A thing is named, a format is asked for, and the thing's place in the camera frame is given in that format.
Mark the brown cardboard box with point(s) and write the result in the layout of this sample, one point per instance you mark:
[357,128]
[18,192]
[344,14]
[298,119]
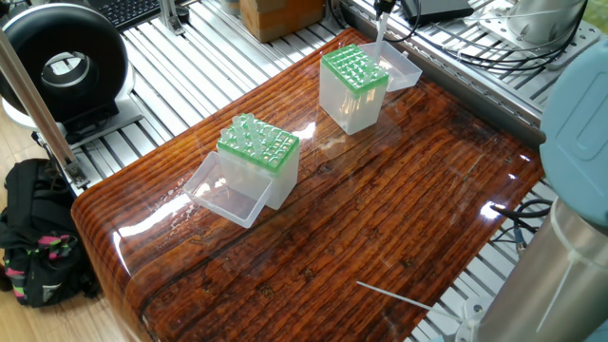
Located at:
[280,14]

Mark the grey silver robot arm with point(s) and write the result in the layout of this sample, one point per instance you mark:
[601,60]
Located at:
[579,142]

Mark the slim aluminium post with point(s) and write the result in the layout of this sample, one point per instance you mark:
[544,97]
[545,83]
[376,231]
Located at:
[33,104]

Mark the translucent tip box green rack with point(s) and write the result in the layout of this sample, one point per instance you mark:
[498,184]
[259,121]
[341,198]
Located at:
[347,114]
[283,185]

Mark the black power adapter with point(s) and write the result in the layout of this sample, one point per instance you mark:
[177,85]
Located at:
[446,9]

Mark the black keyboard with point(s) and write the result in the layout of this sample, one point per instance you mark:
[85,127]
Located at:
[128,9]

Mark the glossy wooden board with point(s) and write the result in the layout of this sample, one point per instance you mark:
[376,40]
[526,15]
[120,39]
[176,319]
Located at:
[332,237]

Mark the black backpack pink trim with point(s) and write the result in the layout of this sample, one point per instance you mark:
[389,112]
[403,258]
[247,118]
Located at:
[38,228]

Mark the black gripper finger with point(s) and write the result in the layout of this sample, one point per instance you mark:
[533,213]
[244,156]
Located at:
[379,6]
[390,5]

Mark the black round fan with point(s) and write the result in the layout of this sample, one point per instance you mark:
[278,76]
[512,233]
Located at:
[100,57]

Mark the clear hinged box lid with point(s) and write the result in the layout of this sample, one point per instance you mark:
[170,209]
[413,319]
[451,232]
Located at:
[228,195]
[404,71]

